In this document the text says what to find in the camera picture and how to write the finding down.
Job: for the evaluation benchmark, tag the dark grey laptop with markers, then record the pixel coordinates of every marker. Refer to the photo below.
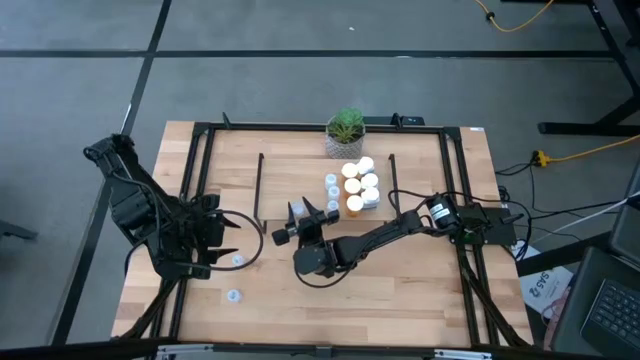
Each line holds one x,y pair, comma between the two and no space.
615,310

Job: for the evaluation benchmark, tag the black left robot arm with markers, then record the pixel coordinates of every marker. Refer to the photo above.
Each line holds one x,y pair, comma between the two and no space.
135,205

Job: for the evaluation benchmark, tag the wooden shelf with black legs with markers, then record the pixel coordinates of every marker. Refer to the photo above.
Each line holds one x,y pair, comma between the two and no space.
295,180

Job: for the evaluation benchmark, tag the silver metal plate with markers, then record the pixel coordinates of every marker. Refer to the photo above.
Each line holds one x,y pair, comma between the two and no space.
185,351
462,355

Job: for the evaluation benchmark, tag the white melatonin supplement bottle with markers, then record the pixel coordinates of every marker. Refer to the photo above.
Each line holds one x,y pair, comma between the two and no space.
366,164
370,180
371,196

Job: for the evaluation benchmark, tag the succulent in patterned grey pot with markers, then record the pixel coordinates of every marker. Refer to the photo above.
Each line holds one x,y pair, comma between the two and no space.
344,147

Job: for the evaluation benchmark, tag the clear bottle with green label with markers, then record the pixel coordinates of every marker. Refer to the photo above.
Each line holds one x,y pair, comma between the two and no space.
298,210

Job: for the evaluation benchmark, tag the white printed paper sheet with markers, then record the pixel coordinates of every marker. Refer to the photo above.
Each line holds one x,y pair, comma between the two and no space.
545,290

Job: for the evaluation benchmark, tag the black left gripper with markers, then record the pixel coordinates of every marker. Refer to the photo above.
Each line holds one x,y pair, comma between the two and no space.
205,235

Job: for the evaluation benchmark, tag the small translucent white bottle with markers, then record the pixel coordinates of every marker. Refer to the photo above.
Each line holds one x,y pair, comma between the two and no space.
334,192
330,180
333,205
237,260
233,295

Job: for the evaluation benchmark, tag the orange pill bottle white cap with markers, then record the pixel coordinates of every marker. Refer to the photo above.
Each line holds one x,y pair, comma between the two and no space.
355,203
352,186
350,170

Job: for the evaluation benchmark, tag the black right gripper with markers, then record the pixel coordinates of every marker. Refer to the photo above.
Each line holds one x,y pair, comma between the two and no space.
310,231

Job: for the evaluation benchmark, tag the black furniture foot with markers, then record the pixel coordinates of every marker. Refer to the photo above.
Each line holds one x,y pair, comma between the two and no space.
15,231

